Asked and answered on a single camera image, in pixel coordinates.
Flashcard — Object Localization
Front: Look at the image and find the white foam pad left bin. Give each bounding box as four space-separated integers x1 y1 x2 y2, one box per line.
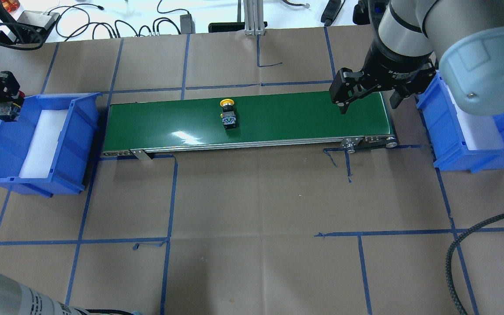
19 109 68 178

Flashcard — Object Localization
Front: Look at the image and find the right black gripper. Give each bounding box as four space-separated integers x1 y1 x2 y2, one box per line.
329 39 437 115

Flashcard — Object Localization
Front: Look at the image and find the aluminium frame post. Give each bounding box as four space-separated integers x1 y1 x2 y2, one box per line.
242 0 266 35

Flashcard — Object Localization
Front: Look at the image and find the green conveyor belt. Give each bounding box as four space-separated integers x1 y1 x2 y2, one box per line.
101 91 399 160

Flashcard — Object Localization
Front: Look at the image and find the right blue plastic bin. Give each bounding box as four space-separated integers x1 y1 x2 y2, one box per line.
416 73 504 173

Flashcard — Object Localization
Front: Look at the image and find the black braided cable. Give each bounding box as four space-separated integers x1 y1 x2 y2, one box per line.
444 206 504 315

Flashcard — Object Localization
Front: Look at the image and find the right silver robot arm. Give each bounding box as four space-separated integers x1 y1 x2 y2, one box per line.
329 0 504 116

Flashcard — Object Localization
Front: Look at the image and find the red push button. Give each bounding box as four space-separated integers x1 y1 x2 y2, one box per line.
0 90 25 122

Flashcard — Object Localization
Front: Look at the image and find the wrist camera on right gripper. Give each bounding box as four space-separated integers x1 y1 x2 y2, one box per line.
352 0 390 25

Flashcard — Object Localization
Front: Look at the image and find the yellow push button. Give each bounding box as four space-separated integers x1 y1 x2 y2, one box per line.
220 98 238 130

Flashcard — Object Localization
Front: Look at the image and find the blue plastic bin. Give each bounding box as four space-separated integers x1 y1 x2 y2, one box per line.
0 92 101 198
416 73 504 173

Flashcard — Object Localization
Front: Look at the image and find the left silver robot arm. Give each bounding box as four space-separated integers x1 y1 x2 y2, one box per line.
0 71 125 315

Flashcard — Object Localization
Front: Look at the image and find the left blue plastic bin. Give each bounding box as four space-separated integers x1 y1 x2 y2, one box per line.
0 92 101 198

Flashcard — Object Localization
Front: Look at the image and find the black power adapter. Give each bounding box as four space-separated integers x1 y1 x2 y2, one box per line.
179 14 196 34

